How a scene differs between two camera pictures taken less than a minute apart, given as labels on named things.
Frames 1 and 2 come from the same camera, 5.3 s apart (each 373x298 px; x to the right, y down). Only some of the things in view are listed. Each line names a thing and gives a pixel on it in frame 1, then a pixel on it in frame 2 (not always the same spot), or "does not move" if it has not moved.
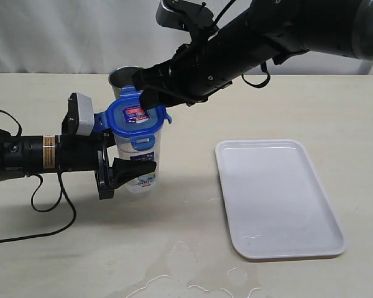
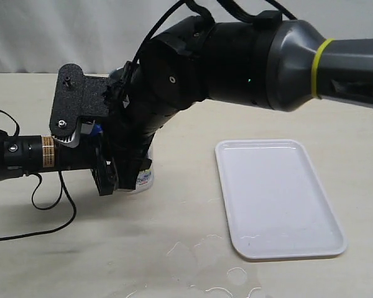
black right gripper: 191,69 -> 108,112
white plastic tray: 276,206 does not move
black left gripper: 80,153 does not move
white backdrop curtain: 101,36 does not move
